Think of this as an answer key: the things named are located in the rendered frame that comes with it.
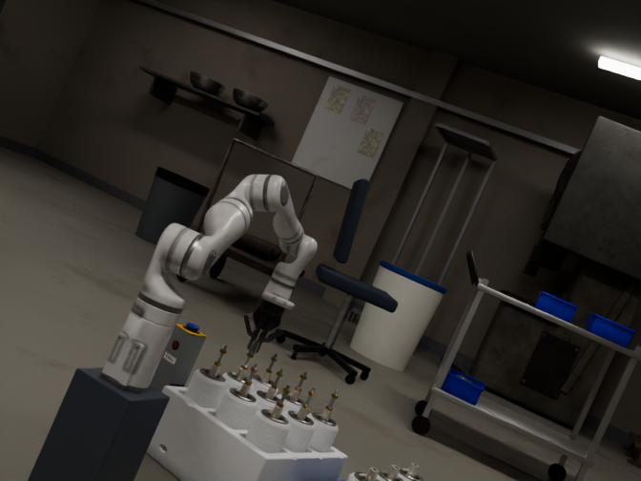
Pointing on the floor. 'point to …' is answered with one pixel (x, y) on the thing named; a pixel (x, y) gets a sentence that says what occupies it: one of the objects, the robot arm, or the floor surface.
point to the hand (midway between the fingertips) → (254, 346)
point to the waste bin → (170, 204)
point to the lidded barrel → (417, 303)
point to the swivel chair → (344, 289)
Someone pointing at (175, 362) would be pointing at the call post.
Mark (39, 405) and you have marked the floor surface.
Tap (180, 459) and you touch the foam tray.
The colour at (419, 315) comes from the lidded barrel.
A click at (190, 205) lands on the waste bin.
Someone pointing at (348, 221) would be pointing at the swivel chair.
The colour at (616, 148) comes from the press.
